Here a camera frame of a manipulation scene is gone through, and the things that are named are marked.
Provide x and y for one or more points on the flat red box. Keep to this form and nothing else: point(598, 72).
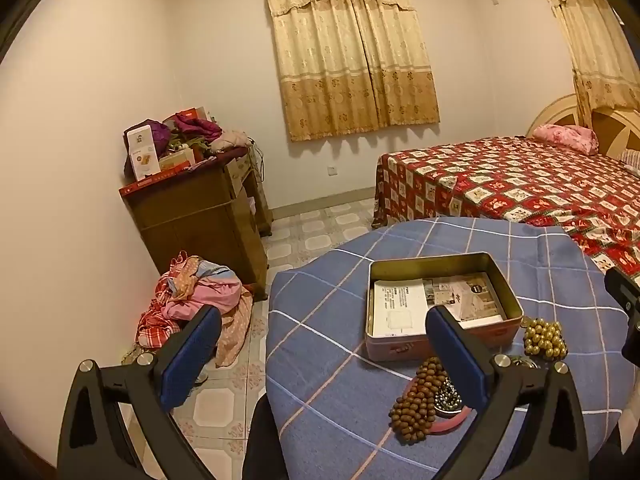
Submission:
point(150, 182)

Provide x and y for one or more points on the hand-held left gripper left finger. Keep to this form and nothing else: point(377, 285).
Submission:
point(189, 360)

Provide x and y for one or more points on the pink bangle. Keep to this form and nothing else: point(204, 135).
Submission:
point(450, 426)

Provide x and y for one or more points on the red patterned bedspread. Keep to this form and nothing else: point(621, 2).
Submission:
point(525, 185)

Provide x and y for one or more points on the magenta garment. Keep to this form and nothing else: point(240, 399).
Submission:
point(197, 129)

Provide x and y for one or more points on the red and white box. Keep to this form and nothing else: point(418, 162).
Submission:
point(192, 112)

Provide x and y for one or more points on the printed picture brochure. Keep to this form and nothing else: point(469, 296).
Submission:
point(470, 300)

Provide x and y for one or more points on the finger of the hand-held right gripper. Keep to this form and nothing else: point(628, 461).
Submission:
point(625, 305)

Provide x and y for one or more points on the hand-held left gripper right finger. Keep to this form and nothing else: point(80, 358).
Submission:
point(452, 352)

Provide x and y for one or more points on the white cardboard box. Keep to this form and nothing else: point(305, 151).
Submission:
point(142, 152)

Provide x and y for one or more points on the narrow beige patterned curtain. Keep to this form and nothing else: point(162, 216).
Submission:
point(595, 50)

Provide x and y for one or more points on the striped pillow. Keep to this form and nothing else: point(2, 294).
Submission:
point(632, 160)

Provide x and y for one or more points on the white paper leaflet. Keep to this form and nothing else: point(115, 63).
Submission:
point(395, 310)

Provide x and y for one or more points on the beige box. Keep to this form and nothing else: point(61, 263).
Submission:
point(177, 159)

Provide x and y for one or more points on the brown wooden cabinet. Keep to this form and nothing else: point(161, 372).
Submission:
point(200, 225)

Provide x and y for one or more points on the purple cloth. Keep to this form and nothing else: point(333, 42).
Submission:
point(159, 135)

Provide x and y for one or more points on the wide beige patterned curtain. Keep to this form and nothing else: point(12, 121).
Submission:
point(345, 60)

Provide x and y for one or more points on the pale pink garment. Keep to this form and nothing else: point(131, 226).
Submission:
point(230, 141)

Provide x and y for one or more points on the blue plaid tablecloth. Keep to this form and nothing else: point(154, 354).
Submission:
point(330, 360)

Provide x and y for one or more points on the pile of colourful clothes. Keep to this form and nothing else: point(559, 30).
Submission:
point(200, 295)

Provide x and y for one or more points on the rectangular metal tin box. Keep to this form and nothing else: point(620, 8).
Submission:
point(382, 351)

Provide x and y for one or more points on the pink floral pillow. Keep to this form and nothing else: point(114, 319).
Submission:
point(565, 136)

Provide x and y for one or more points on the cream wooden headboard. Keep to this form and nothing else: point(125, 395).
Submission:
point(617, 130)

